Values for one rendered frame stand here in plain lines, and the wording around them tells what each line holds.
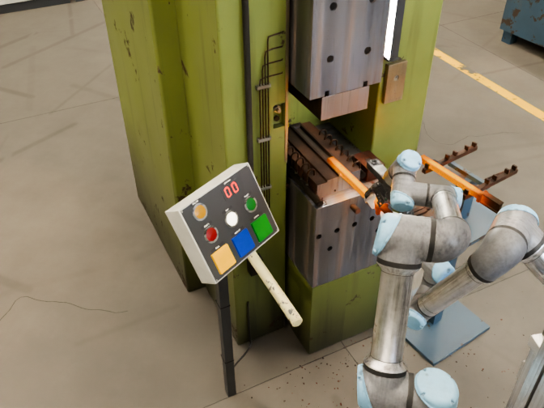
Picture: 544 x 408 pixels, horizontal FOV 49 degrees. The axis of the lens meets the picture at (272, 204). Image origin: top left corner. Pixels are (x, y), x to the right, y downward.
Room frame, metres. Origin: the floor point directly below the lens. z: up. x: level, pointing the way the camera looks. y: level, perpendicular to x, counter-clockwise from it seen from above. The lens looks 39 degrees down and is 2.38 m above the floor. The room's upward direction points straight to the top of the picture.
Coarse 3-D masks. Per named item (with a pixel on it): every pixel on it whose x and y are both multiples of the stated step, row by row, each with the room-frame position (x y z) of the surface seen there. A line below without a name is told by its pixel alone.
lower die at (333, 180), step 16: (288, 128) 2.27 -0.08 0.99; (304, 128) 2.25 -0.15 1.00; (304, 144) 2.14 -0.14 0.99; (288, 160) 2.07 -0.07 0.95; (304, 160) 2.03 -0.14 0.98; (320, 160) 2.01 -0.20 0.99; (304, 176) 1.95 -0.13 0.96; (320, 176) 1.91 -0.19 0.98; (336, 176) 1.90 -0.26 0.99; (320, 192) 1.86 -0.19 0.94
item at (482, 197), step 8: (424, 160) 2.03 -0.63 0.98; (432, 160) 2.02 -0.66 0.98; (432, 168) 1.99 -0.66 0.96; (440, 168) 1.97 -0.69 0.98; (448, 176) 1.92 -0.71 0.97; (456, 176) 1.91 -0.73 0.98; (456, 184) 1.88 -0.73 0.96; (464, 184) 1.86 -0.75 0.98; (472, 192) 1.82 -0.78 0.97; (480, 192) 1.81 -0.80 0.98; (480, 200) 1.78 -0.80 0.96; (488, 200) 1.76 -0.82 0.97; (496, 200) 1.74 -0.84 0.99; (488, 208) 1.75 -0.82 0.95; (496, 208) 1.73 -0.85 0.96
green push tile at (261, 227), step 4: (260, 216) 1.60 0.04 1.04; (264, 216) 1.60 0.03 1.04; (256, 220) 1.58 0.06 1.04; (260, 220) 1.58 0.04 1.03; (264, 220) 1.59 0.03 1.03; (268, 220) 1.60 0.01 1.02; (252, 224) 1.56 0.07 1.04; (256, 224) 1.57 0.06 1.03; (260, 224) 1.57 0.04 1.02; (264, 224) 1.58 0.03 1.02; (268, 224) 1.59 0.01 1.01; (256, 228) 1.56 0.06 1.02; (260, 228) 1.57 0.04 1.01; (264, 228) 1.57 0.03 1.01; (268, 228) 1.58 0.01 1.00; (256, 232) 1.55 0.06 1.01; (260, 232) 1.56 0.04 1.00; (264, 232) 1.57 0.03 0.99; (268, 232) 1.57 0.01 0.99; (260, 236) 1.55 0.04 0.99; (264, 236) 1.56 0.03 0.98; (260, 240) 1.54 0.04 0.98
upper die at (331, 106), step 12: (288, 84) 2.08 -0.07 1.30; (300, 96) 1.99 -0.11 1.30; (324, 96) 1.87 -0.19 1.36; (336, 96) 1.88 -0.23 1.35; (348, 96) 1.91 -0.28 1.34; (360, 96) 1.93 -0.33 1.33; (312, 108) 1.91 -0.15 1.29; (324, 108) 1.86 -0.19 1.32; (336, 108) 1.89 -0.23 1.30; (348, 108) 1.91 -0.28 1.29; (360, 108) 1.93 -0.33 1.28
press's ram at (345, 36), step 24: (312, 0) 1.84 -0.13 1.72; (336, 0) 1.87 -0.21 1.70; (360, 0) 1.91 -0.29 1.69; (384, 0) 1.96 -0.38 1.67; (312, 24) 1.84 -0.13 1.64; (336, 24) 1.88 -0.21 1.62; (360, 24) 1.92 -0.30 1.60; (384, 24) 1.96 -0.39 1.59; (312, 48) 1.84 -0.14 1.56; (336, 48) 1.88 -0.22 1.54; (360, 48) 1.92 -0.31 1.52; (384, 48) 1.97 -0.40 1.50; (288, 72) 1.98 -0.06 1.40; (312, 72) 1.84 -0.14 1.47; (336, 72) 1.88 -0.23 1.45; (360, 72) 1.93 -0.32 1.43; (312, 96) 1.84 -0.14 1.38
